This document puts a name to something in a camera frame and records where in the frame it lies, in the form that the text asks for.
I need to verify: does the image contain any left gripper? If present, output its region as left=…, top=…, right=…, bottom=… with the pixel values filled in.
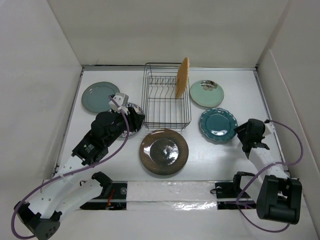
left=105, top=106, right=144, bottom=147

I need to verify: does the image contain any blue floral white plate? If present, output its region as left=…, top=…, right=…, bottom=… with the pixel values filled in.
left=106, top=102, right=145, bottom=138

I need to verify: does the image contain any dark teal scalloped plate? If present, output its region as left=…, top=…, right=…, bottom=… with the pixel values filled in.
left=199, top=107, right=238, bottom=143

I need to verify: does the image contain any grey-blue round plate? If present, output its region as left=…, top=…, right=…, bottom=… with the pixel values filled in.
left=81, top=81, right=120, bottom=114

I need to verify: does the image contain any brown speckled round plate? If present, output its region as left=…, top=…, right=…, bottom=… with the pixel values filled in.
left=139, top=128, right=189, bottom=176

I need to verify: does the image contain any square bamboo plate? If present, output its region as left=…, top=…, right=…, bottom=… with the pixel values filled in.
left=175, top=57, right=190, bottom=99

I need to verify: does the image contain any mint green flower plate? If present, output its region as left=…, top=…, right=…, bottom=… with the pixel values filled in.
left=190, top=80, right=225, bottom=108

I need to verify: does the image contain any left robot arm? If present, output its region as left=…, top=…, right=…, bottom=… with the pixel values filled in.
left=11, top=107, right=145, bottom=240

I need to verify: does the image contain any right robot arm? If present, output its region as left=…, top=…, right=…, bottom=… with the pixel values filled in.
left=231, top=118, right=302, bottom=225

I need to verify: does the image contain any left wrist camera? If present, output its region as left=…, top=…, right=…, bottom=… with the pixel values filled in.
left=109, top=92, right=129, bottom=115

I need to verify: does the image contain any black wire dish rack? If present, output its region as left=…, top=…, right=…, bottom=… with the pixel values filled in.
left=141, top=62, right=192, bottom=130

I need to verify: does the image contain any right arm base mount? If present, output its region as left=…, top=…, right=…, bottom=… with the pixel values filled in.
left=210, top=181, right=262, bottom=210

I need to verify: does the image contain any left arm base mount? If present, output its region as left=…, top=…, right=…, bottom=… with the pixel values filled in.
left=80, top=181, right=128, bottom=211

